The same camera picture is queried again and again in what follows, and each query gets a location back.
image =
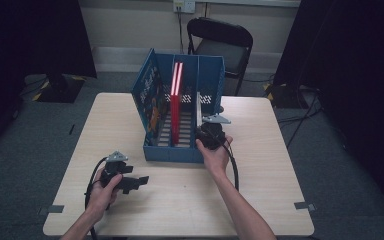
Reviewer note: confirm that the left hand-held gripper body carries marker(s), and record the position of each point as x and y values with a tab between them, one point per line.
113	170

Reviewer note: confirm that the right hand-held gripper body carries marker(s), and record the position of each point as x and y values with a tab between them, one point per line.
211	135

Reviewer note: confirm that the white green-leaf picture book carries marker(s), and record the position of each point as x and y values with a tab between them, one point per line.
199	110

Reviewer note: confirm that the red picture book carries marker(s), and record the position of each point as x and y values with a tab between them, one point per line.
179	116
173	116

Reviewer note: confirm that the blue plastic file rack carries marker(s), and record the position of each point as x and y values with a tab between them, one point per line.
170	155

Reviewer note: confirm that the blue cartoon picture book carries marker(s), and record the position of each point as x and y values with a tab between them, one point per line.
148	100

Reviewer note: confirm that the person's right hand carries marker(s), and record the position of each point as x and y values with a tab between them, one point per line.
218	160

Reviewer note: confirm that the person's left hand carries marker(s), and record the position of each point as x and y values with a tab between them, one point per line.
101	200

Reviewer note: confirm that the small dark round object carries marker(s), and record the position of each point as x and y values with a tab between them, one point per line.
222	109

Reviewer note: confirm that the black pen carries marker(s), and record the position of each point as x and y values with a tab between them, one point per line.
71	129

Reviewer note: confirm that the grey tape strip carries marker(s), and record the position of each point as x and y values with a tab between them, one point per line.
305	206
51	210

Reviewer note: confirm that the black stand base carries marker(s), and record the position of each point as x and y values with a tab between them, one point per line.
60	88
286	96

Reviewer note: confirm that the black folding chair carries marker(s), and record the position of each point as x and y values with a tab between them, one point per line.
226	50

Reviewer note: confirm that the black curtain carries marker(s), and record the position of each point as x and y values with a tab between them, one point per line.
356	66
30	40

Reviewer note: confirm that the white wall socket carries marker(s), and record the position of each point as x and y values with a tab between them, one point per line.
184	6

